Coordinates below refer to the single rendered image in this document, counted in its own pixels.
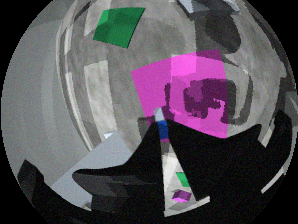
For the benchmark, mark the purple block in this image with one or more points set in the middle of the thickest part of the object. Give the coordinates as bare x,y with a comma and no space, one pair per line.
181,196

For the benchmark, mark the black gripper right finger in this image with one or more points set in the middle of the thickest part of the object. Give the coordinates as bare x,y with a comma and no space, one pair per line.
204,158

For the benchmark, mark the translucent magenta square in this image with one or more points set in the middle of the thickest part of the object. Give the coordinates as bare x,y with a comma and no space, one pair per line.
190,89

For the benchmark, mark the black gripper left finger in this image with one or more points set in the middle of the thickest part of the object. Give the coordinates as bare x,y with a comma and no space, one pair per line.
141,175

